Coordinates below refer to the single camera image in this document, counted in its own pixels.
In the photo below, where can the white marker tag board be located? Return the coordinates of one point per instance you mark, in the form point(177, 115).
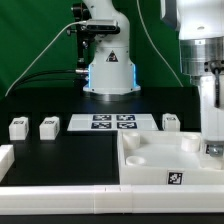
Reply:
point(107, 122)

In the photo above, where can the white square tabletop tray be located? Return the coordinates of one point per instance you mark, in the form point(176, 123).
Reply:
point(163, 158)

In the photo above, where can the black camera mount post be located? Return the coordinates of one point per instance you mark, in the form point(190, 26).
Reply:
point(80, 13)

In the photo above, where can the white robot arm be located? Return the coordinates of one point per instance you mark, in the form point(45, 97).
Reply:
point(200, 24)

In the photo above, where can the white left fence block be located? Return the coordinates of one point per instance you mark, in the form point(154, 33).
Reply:
point(6, 159)

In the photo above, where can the white front fence rail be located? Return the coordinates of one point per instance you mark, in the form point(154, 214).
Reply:
point(111, 199)

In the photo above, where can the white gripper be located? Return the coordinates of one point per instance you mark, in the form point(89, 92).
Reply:
point(212, 117)

